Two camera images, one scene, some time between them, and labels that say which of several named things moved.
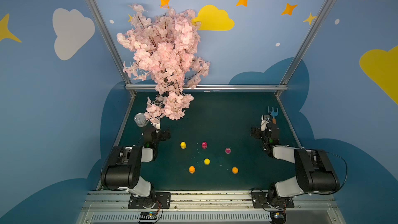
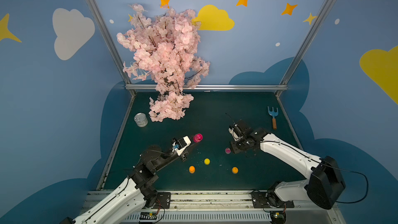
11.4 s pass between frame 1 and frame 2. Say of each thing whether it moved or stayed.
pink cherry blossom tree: stayed
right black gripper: moved
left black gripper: moved
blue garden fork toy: stayed
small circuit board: stayed
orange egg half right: stayed
